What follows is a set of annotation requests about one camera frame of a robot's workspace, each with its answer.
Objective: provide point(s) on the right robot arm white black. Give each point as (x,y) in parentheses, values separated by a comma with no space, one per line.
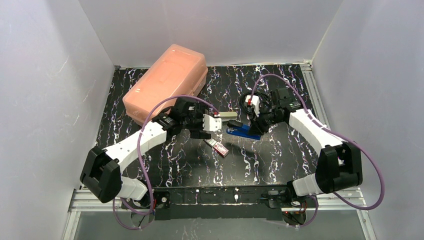
(339,164)

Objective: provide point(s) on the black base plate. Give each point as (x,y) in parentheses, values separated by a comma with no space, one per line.
(270,202)

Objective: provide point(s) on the blue stapler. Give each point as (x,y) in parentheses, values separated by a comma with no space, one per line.
(239,129)

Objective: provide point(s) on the beige small stapler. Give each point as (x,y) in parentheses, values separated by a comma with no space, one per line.
(228,115)

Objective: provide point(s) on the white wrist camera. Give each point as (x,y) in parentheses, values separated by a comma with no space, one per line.
(253,103)
(211,123)

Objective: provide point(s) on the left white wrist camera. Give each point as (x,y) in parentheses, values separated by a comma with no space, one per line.
(211,123)

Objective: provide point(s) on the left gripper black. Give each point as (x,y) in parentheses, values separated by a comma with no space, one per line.
(200,133)

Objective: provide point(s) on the aluminium frame rail front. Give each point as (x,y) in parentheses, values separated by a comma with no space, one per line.
(84,200)

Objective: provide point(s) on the pink plastic storage box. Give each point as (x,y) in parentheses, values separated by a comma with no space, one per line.
(178,71)

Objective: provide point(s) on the aluminium frame rail right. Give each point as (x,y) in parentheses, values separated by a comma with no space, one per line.
(318,108)

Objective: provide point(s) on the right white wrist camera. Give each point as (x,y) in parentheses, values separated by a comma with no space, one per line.
(253,103)

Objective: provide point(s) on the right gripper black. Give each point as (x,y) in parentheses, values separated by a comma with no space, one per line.
(253,120)

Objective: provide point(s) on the red white staple box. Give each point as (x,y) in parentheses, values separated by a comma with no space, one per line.
(217,146)

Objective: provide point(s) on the aluminium frame rail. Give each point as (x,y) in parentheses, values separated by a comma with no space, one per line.
(84,200)
(318,108)

